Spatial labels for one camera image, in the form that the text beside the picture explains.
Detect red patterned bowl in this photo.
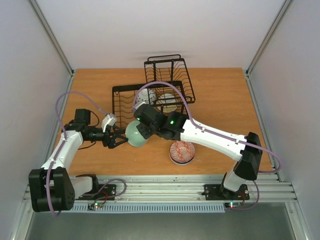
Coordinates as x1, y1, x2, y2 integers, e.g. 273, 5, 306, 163
169, 141, 196, 162

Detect bottom bowl of stack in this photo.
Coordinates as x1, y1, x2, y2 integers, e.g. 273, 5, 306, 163
171, 158, 193, 166

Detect pale green bowl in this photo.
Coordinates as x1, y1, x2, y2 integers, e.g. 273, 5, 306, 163
125, 120, 147, 148

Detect yellow sun pattern bowl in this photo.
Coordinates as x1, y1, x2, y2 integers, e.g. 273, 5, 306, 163
158, 93, 177, 113

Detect purple cable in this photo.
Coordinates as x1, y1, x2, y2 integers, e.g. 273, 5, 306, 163
132, 81, 283, 210
46, 90, 127, 217

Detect white bowl black diamonds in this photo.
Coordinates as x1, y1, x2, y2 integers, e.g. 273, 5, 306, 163
136, 88, 157, 105

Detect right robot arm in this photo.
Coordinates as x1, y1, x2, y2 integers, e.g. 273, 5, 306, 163
133, 103, 263, 198

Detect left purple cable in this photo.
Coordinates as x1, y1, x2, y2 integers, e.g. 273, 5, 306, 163
46, 90, 127, 217

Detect grey slotted cable duct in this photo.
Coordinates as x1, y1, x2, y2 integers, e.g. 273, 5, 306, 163
69, 202, 225, 214

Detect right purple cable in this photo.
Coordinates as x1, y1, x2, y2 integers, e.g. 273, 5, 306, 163
132, 81, 283, 210

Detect controller board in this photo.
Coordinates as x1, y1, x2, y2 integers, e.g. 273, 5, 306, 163
87, 202, 104, 211
224, 201, 244, 209

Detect left controller board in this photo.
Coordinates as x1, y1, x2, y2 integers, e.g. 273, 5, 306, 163
87, 202, 104, 211

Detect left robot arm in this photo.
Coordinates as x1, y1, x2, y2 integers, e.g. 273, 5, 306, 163
28, 108, 128, 215

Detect black wire dish rack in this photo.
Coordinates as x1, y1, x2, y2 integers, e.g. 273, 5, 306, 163
111, 54, 196, 131

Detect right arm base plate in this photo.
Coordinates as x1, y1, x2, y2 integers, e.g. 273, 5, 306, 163
201, 184, 250, 201

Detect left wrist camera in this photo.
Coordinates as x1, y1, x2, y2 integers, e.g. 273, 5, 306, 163
101, 113, 117, 133

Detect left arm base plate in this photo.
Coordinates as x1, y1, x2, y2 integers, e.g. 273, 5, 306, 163
78, 184, 117, 201

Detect right controller board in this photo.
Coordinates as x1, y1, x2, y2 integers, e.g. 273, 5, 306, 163
224, 201, 244, 209

